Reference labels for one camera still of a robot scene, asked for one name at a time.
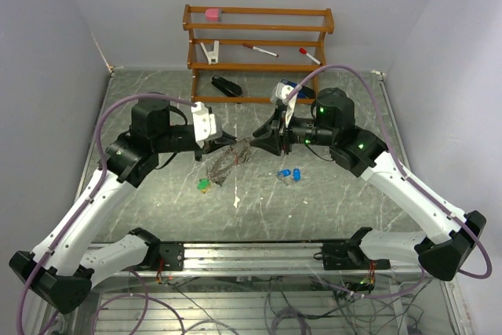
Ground black stapler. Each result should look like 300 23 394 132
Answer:
211 75 243 97

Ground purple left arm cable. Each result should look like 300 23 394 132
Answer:
15 93 197 335

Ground red capped white marker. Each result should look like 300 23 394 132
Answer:
299 48 322 65

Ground blue stapler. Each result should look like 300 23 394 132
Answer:
281 79 316 99

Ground loose cables under table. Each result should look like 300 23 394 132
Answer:
156 274 444 335

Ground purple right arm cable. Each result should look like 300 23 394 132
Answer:
286 64 493 299

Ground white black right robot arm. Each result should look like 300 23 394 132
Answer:
250 83 486 281

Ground pink eraser block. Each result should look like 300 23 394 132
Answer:
205 8 222 22

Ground silver keyring chain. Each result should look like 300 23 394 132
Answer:
206 137 253 187

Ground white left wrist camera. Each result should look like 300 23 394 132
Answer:
191 101 217 147

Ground green key tag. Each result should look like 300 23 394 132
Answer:
197 179 211 192

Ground brown wooden shelf rack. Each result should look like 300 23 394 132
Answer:
182 5 335 103

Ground white plastic clip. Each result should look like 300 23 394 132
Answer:
199 40 220 65

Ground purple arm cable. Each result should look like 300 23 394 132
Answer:
15 93 197 335
286 64 493 299

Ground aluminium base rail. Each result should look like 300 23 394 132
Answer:
42 241 456 276

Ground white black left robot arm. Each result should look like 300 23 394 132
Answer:
9 93 236 314

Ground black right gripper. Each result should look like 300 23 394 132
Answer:
250 107 337 155

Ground red white marker pen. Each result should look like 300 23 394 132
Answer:
242 43 278 58

